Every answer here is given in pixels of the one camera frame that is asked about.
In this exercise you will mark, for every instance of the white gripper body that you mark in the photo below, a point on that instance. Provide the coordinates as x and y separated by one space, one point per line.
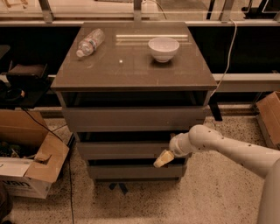
175 146

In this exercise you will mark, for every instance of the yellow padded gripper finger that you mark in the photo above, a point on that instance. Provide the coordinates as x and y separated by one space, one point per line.
164 158

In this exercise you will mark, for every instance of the grey drawer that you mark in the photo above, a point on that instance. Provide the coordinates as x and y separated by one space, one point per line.
121 150
136 172
132 119

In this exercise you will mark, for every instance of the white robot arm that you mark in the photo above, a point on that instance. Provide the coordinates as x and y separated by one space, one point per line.
262 161

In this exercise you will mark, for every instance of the grey bottom drawer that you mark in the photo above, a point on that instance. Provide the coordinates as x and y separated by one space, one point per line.
136 172

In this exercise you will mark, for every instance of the grey top drawer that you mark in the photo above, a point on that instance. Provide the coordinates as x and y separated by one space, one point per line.
132 119

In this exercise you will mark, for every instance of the grey three-drawer cabinet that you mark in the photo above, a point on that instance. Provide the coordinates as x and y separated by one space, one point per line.
123 74

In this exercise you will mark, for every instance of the open cardboard box left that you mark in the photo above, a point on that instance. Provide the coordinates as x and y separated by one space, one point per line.
31 155

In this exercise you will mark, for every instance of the cardboard box right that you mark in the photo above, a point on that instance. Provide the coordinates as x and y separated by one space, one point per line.
269 109

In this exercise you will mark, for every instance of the white ceramic bowl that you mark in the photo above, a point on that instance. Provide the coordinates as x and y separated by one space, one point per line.
163 49

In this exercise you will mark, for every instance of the clear plastic water bottle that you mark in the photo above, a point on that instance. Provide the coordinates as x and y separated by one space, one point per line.
90 43

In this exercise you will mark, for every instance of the black tray stand left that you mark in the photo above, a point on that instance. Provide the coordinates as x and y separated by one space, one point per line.
25 85

